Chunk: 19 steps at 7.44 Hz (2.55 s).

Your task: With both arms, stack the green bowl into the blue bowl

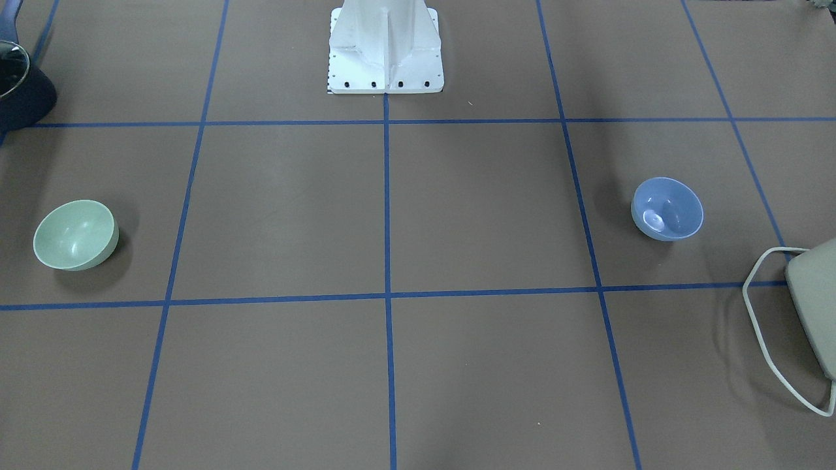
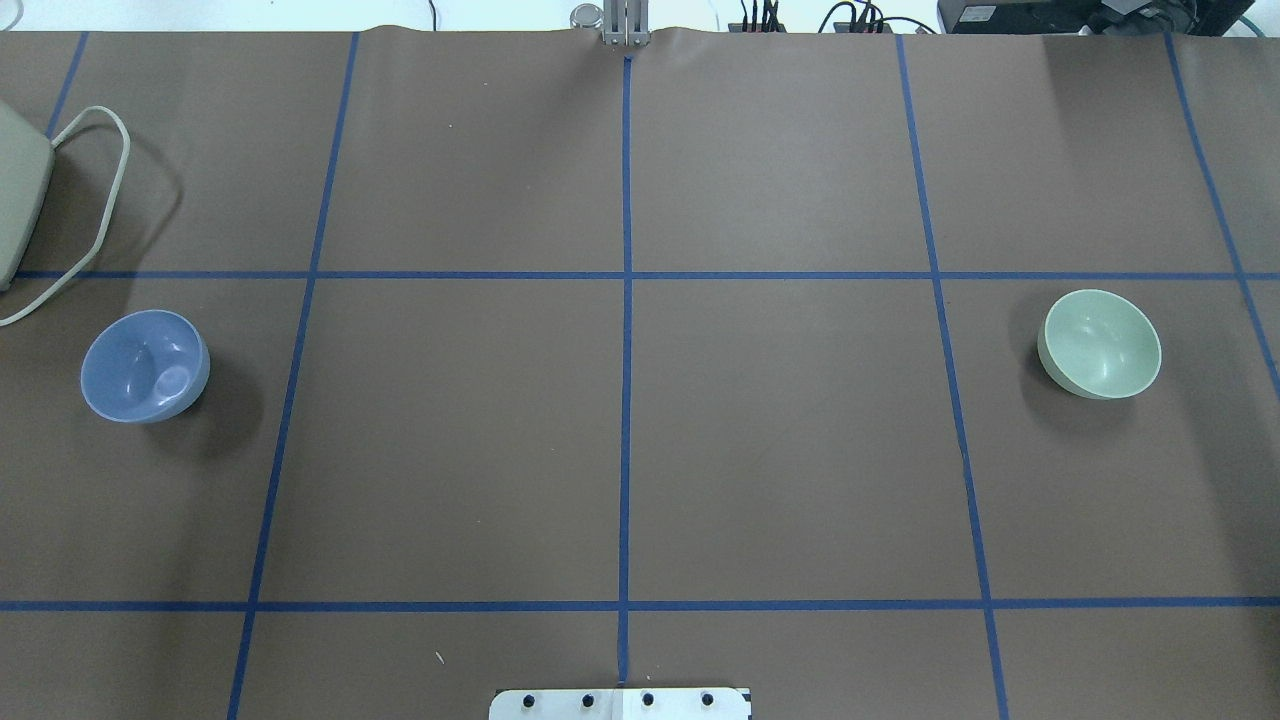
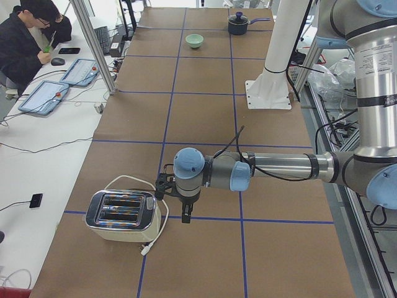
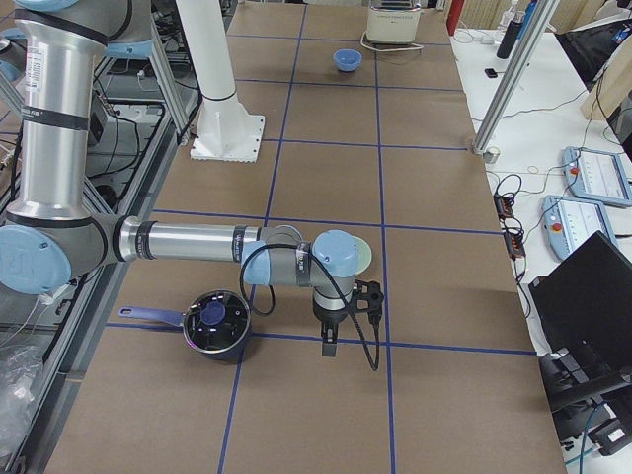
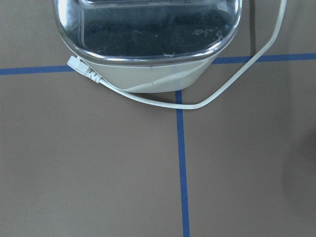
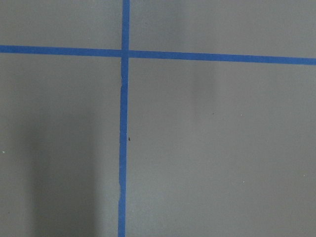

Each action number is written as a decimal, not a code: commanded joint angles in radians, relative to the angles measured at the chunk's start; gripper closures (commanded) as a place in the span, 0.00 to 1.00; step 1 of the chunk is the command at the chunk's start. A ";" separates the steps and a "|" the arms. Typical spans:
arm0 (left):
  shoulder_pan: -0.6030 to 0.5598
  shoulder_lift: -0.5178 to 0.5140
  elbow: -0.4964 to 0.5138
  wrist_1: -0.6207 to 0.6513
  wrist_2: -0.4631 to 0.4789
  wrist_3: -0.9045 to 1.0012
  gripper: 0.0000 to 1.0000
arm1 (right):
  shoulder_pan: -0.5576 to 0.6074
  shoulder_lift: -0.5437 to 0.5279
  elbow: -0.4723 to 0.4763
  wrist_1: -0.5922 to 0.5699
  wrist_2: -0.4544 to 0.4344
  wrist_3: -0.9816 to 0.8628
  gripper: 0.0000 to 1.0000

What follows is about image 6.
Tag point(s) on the blue tape line crosswise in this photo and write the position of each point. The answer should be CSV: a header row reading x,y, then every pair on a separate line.
x,y
17,49

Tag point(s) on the blue tape line lengthwise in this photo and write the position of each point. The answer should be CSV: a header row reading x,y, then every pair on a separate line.
x,y
124,70

